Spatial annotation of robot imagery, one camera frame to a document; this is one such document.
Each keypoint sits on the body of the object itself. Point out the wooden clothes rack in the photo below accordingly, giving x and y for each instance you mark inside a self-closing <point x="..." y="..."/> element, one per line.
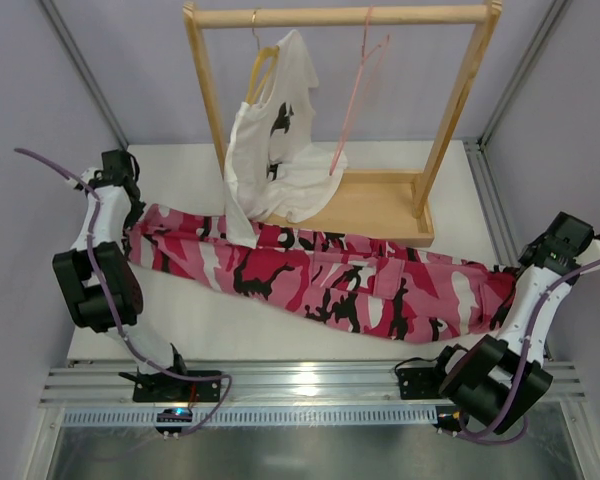
<point x="389" y="204"/>

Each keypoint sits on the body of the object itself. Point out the white printed t-shirt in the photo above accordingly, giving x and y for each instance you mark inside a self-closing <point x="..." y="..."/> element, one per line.
<point x="272" y="166"/>

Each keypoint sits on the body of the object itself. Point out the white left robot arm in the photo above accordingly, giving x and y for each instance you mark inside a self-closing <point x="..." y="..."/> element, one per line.
<point x="99" y="287"/>

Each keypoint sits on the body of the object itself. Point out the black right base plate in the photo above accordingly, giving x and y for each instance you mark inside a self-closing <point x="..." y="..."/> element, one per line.
<point x="416" y="380"/>

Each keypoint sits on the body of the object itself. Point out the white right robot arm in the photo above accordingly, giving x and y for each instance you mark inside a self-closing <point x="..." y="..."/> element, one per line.
<point x="498" y="380"/>

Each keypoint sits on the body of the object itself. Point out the yellow clothes hanger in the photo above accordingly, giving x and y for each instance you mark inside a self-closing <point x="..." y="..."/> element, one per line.
<point x="263" y="66"/>

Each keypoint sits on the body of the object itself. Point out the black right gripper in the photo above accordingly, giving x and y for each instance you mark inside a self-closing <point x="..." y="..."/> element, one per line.
<point x="516" y="273"/>

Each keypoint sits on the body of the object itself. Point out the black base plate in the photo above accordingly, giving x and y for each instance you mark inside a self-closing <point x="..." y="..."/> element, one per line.
<point x="416" y="380"/>
<point x="200" y="385"/>

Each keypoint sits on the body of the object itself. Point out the pink wire clothes hanger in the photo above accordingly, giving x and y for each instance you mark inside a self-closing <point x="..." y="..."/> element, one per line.
<point x="370" y="62"/>

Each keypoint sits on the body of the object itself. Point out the slotted cable duct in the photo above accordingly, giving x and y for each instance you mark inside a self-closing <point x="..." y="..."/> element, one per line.
<point x="252" y="416"/>

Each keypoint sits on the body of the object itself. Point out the aluminium frame rail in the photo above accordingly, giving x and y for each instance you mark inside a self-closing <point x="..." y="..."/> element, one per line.
<point x="98" y="383"/>

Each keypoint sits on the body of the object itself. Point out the pink camouflage trousers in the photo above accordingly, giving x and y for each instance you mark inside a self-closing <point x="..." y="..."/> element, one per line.
<point x="347" y="282"/>

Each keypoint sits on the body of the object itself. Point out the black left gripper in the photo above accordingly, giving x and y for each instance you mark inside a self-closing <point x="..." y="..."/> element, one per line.
<point x="131" y="215"/>

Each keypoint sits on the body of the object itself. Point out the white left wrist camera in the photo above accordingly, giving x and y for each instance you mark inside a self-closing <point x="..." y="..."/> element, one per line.
<point x="86" y="177"/>

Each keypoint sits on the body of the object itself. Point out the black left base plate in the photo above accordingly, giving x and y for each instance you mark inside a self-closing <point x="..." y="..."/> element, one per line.
<point x="200" y="385"/>

